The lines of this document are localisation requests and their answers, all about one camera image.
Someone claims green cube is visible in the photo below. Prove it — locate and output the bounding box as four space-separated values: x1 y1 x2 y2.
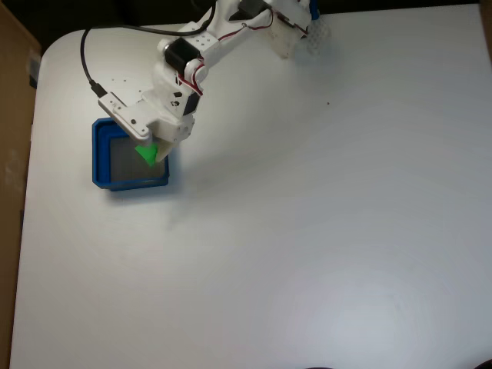
134 141 159 168

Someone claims blue square box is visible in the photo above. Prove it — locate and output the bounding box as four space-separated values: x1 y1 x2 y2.
91 117 171 192

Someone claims brown cardboard panel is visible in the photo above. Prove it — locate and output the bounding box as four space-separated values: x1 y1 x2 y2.
0 0 42 369

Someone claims red white servo wire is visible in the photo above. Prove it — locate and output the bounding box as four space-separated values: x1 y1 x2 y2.
175 9 311 97

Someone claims silver camera box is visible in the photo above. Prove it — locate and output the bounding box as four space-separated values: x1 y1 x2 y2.
97 91 154 142

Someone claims black usb cable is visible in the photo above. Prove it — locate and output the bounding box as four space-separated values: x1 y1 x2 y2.
79 3 218 97

